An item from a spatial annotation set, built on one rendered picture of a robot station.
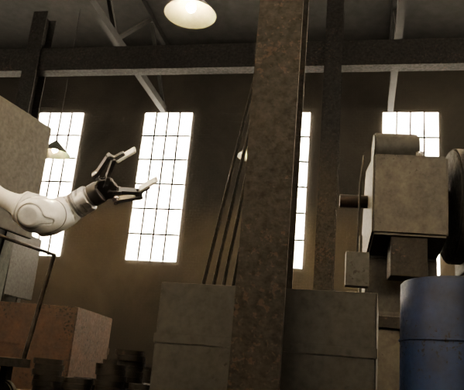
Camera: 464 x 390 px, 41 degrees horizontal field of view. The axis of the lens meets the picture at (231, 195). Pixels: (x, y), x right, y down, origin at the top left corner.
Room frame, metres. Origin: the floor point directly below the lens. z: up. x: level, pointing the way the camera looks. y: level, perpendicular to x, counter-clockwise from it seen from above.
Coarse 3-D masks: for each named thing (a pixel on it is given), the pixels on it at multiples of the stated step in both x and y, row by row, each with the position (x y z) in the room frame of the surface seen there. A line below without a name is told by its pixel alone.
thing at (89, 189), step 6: (102, 180) 1.92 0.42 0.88; (90, 186) 1.93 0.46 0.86; (96, 186) 1.93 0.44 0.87; (102, 186) 1.93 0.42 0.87; (108, 186) 1.94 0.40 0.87; (114, 186) 1.94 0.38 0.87; (90, 192) 1.93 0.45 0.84; (96, 192) 1.92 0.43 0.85; (102, 192) 1.95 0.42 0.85; (90, 198) 1.93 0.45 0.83; (96, 198) 1.94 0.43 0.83; (102, 198) 1.94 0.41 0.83; (108, 198) 1.97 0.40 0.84; (96, 204) 1.96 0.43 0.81
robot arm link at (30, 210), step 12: (0, 192) 1.84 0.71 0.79; (0, 204) 1.85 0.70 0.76; (12, 204) 1.82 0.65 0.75; (24, 204) 1.77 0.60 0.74; (36, 204) 1.77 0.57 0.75; (48, 204) 1.80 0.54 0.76; (60, 204) 1.89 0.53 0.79; (12, 216) 1.83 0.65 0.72; (24, 216) 1.77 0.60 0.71; (36, 216) 1.77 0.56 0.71; (48, 216) 1.80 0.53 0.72; (60, 216) 1.87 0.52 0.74; (24, 228) 1.80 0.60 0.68; (36, 228) 1.80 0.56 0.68; (48, 228) 1.84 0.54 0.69
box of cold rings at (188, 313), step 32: (192, 288) 3.56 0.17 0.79; (224, 288) 3.52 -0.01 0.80; (160, 320) 3.60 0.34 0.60; (192, 320) 3.56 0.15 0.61; (224, 320) 3.51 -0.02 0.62; (288, 320) 3.42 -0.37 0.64; (320, 320) 3.38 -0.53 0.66; (352, 320) 3.34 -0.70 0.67; (160, 352) 3.60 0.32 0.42; (192, 352) 3.55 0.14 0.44; (224, 352) 3.51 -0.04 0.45; (288, 352) 3.42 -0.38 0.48; (320, 352) 3.37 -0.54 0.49; (352, 352) 3.33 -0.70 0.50; (160, 384) 3.59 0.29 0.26; (192, 384) 3.55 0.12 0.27; (224, 384) 3.50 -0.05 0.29; (288, 384) 3.42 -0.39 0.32; (320, 384) 3.37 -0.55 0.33; (352, 384) 3.33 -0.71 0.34
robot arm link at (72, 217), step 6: (54, 198) 1.93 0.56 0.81; (60, 198) 1.94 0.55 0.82; (66, 198) 1.95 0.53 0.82; (66, 204) 1.93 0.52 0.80; (66, 210) 1.92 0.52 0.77; (72, 210) 1.95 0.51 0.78; (66, 216) 1.92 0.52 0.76; (72, 216) 1.95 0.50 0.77; (78, 216) 1.97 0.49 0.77; (66, 222) 1.94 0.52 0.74; (72, 222) 1.97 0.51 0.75; (60, 228) 1.95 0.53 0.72; (66, 228) 1.99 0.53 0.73; (42, 234) 2.00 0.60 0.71; (48, 234) 2.00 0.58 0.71; (54, 234) 2.02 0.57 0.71
